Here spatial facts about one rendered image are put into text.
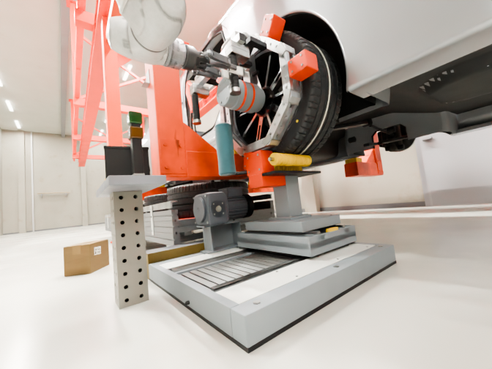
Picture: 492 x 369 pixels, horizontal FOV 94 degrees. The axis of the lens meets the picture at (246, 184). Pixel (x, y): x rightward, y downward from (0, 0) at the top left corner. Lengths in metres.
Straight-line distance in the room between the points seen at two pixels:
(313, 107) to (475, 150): 3.56
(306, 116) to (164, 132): 0.79
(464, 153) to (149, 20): 4.24
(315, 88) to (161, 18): 0.65
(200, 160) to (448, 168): 3.76
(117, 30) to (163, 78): 0.78
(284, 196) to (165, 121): 0.80
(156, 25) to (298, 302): 0.76
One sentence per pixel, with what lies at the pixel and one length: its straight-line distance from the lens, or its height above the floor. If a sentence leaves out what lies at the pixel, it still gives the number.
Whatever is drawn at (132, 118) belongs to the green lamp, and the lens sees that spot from 0.84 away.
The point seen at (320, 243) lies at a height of 0.13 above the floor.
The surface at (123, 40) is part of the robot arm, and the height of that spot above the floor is 0.79.
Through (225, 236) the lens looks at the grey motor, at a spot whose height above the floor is 0.14.
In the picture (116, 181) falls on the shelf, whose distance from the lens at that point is 0.79.
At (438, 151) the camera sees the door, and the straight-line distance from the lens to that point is 4.49.
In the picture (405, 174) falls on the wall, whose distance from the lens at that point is 4.63.
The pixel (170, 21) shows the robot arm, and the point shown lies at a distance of 0.65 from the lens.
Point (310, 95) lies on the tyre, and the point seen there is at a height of 0.74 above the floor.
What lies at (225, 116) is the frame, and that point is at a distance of 1.39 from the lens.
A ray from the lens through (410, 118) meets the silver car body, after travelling 2.57.
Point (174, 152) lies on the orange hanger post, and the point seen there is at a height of 0.66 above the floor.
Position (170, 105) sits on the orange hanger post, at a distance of 1.49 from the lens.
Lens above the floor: 0.32
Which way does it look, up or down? 5 degrees up
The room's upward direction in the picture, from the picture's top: 6 degrees counter-clockwise
